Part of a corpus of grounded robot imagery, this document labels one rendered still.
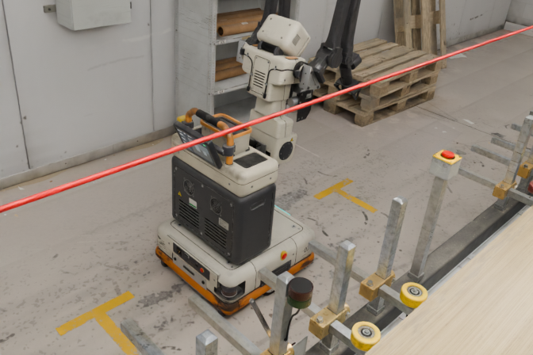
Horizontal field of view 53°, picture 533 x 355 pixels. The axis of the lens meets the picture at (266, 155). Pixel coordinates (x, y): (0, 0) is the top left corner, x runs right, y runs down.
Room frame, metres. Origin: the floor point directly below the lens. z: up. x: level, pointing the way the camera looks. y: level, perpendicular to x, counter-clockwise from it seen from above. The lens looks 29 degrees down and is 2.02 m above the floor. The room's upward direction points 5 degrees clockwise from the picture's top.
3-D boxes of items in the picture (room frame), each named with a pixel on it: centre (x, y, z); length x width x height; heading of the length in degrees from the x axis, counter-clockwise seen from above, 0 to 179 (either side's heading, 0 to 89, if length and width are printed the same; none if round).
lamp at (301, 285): (0.98, -0.11, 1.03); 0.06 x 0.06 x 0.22; 47
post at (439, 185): (1.57, -0.60, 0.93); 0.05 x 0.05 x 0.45; 47
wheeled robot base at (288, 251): (2.37, 0.13, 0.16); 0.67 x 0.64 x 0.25; 137
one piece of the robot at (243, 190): (2.30, 0.19, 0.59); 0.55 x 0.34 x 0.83; 47
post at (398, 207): (1.38, -0.42, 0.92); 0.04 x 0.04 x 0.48; 47
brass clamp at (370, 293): (1.36, -0.40, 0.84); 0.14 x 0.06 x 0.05; 137
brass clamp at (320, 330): (1.18, -0.23, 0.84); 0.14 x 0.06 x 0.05; 137
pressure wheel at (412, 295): (1.26, -0.49, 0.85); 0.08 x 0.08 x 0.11
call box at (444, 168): (1.57, -0.60, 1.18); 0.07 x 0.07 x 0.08; 47
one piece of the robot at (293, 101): (2.58, -0.07, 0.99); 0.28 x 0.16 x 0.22; 47
